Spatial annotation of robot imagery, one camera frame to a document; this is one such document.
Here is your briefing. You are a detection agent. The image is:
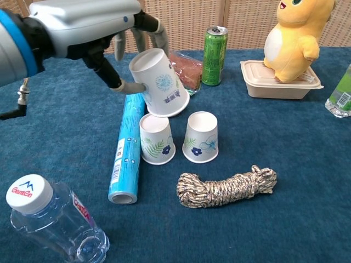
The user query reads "green-label water bottle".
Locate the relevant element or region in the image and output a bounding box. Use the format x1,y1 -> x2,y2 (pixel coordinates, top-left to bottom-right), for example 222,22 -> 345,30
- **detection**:
325,63 -> 351,118

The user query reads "woven bamboo folding screen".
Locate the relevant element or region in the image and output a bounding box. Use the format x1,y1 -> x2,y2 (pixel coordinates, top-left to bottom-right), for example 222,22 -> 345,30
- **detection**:
0,0 -> 351,54

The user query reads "yellow plush toy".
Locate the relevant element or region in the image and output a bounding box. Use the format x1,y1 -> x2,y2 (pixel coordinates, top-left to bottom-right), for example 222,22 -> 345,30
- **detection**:
263,0 -> 337,84

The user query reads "beige lidded lunch box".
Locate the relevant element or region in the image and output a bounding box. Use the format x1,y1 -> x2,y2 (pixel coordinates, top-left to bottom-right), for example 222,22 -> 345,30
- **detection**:
240,60 -> 324,100

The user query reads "green drink can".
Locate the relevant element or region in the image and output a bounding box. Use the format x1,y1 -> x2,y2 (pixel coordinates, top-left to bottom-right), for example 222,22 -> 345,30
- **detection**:
201,26 -> 229,87

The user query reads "white printed paper cup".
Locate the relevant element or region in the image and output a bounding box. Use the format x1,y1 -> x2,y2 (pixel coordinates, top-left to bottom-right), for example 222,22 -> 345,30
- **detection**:
128,48 -> 191,118
182,111 -> 220,164
139,113 -> 176,165

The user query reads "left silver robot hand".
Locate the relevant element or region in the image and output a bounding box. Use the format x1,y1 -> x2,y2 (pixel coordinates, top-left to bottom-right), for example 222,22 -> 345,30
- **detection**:
29,0 -> 171,95

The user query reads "multicolour rope bundle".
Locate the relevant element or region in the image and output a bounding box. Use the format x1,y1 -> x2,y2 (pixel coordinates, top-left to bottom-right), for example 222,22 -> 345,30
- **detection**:
176,164 -> 278,210

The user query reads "clear white-cap water bottle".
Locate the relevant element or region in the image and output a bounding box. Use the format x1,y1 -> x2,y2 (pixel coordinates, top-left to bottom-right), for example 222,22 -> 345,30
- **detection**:
5,174 -> 110,263

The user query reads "brown snack clear package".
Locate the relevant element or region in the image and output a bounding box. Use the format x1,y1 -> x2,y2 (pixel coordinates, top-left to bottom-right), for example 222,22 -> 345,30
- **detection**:
168,52 -> 203,93

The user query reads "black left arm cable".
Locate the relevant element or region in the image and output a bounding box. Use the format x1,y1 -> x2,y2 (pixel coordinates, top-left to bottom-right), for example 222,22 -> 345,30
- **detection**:
0,78 -> 31,121

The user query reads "light blue wrap roll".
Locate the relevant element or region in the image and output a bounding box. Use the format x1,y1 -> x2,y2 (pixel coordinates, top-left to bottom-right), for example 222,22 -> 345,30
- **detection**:
108,93 -> 146,205

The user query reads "blue table cloth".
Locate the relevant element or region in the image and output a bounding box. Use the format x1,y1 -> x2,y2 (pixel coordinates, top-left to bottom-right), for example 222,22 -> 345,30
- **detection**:
0,46 -> 351,263

